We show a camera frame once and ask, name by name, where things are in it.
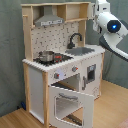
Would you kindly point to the white oven door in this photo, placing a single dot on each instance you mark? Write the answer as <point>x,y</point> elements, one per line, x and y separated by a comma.
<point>63,102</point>

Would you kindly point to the white microwave door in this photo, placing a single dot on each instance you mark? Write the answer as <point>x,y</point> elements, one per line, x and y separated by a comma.
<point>91,11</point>

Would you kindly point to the wooden toy kitchen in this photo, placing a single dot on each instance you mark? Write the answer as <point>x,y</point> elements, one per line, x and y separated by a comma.
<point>57,38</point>

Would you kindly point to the red left stove knob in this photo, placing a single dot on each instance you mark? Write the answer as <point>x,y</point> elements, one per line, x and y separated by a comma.
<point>56,75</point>

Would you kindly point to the red right stove knob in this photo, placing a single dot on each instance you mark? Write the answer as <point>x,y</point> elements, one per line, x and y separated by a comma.
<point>74,68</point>

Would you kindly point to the grey range hood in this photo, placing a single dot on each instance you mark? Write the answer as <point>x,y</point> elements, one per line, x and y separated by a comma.
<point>48,18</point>

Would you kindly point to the red stove knob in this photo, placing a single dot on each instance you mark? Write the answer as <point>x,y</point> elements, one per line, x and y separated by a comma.
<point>56,75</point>
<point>74,68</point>

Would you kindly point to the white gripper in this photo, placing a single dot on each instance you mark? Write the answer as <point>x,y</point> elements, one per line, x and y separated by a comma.
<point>101,6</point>

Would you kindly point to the white cabinet door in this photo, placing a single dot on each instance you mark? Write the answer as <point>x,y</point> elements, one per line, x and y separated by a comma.
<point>91,72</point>

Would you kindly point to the small metal pot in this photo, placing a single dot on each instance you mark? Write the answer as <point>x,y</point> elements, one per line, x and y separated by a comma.
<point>46,56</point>

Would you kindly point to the grey toy sink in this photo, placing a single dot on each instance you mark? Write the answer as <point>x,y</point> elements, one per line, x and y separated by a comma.
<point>79,51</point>

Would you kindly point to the black toy stovetop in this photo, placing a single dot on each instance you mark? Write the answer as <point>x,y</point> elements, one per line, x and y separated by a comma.
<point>58,58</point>

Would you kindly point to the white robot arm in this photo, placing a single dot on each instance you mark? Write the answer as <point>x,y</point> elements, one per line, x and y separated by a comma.
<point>115,29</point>

